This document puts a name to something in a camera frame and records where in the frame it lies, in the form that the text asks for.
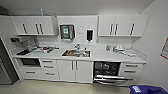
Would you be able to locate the red black printed packet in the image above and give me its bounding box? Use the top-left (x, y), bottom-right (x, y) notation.
top-left (42, 47), bottom-right (53, 54)

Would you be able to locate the white lower cabinet door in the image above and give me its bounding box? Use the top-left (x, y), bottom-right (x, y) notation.
top-left (57, 59), bottom-right (77, 83)
top-left (75, 60), bottom-right (94, 84)

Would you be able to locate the white cup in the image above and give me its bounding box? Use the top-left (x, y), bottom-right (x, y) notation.
top-left (114, 44), bottom-right (124, 51)

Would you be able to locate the white upper cabinet door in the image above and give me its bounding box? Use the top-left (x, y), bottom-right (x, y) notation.
top-left (114, 14), bottom-right (134, 38)
top-left (98, 14), bottom-right (118, 38)
top-left (129, 13), bottom-right (150, 38)

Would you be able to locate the white cabinet door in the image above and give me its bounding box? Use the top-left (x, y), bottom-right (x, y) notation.
top-left (98, 14), bottom-right (118, 38)
top-left (75, 60), bottom-right (94, 84)
top-left (129, 13), bottom-right (150, 38)
top-left (114, 14), bottom-right (134, 38)
top-left (57, 59), bottom-right (77, 83)

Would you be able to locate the black built-in microwave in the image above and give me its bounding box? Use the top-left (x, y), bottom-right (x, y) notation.
top-left (19, 58), bottom-right (42, 68)

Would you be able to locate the wide white drawer front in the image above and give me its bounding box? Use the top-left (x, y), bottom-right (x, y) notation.
top-left (21, 66), bottom-right (43, 81)

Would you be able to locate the dark bar cabinet handle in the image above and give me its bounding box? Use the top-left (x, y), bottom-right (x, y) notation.
top-left (109, 23), bottom-right (114, 36)
top-left (114, 23), bottom-right (119, 36)
top-left (129, 22), bottom-right (136, 36)

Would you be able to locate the white corner wall cabinet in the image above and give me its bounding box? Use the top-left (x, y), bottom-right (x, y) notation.
top-left (11, 15), bottom-right (55, 37)

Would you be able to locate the pale blue bottle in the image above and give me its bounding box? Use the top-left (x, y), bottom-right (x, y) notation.
top-left (39, 8), bottom-right (45, 17)

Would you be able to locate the large colourful wall poster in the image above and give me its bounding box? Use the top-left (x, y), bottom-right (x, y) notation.
top-left (160, 36), bottom-right (168, 61)

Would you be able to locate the steel lower door handle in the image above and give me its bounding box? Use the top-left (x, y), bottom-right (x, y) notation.
top-left (70, 60), bottom-right (74, 71)
top-left (74, 61), bottom-right (78, 71)

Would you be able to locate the white grey clutter pile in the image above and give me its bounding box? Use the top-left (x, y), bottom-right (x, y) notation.
top-left (38, 44), bottom-right (62, 54)

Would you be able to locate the steel paper towel dispenser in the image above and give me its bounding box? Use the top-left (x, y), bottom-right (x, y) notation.
top-left (59, 23), bottom-right (77, 42)

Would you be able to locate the black wall soap dispenser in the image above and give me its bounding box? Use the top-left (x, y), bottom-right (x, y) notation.
top-left (85, 29), bottom-right (95, 44)

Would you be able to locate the stainless steel dishwasher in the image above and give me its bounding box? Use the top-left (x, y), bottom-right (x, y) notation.
top-left (93, 60), bottom-right (134, 87)

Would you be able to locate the chrome sink faucet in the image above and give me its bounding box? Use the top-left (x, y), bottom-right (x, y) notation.
top-left (73, 43), bottom-right (82, 52)

